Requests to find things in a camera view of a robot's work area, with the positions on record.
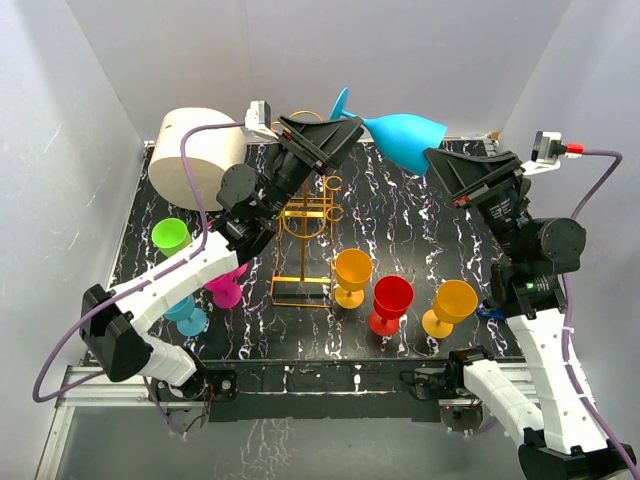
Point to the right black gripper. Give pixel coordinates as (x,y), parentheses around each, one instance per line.
(460,171)

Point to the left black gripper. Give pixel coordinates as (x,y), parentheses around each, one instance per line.
(319,145)

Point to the blue wine glass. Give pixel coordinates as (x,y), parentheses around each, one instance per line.
(402,138)
(189,319)

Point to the orange wine glass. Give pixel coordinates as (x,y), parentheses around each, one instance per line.
(353,268)
(455,300)

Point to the red wine glass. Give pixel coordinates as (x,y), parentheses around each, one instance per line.
(393,295)

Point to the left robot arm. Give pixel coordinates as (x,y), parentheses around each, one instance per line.
(115,321)

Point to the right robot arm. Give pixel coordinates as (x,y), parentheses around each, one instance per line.
(559,435)

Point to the magenta wine glass rear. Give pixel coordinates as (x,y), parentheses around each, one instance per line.
(240,270)

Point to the magenta wine glass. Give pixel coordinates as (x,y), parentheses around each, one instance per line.
(226,293)
(240,270)

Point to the magenta wine glass front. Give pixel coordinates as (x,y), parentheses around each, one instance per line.
(226,293)

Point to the green wine glass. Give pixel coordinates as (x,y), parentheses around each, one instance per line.
(170,236)

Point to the white cylindrical container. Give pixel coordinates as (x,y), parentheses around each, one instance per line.
(209,153)

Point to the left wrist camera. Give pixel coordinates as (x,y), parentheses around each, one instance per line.
(258,120)

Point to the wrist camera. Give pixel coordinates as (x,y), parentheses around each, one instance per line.
(258,120)
(547,152)

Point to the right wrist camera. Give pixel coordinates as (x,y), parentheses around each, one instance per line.
(547,152)

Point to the gold wire glass rack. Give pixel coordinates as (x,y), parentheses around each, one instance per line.
(304,270)

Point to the blue handled tool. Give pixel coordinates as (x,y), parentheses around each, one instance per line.
(489,312)

